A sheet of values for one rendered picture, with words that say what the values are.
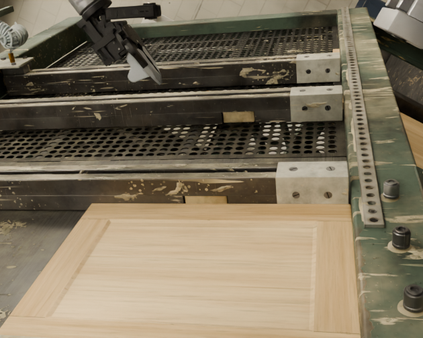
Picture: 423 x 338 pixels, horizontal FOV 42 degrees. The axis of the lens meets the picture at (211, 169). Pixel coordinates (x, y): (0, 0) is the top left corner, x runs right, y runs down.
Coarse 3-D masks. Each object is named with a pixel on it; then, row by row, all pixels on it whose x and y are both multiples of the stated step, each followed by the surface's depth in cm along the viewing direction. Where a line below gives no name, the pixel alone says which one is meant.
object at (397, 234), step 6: (396, 228) 77; (402, 228) 77; (396, 234) 76; (402, 234) 76; (408, 234) 76; (396, 240) 76; (402, 240) 76; (408, 240) 76; (396, 246) 77; (402, 246) 77; (408, 246) 77
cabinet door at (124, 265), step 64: (64, 256) 90; (128, 256) 89; (192, 256) 87; (256, 256) 85; (320, 256) 83; (64, 320) 76; (128, 320) 75; (192, 320) 74; (256, 320) 72; (320, 320) 71
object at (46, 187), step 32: (0, 192) 109; (32, 192) 107; (64, 192) 106; (96, 192) 104; (128, 192) 103; (160, 192) 102; (192, 192) 100; (224, 192) 99; (256, 192) 98; (288, 192) 97; (320, 192) 95
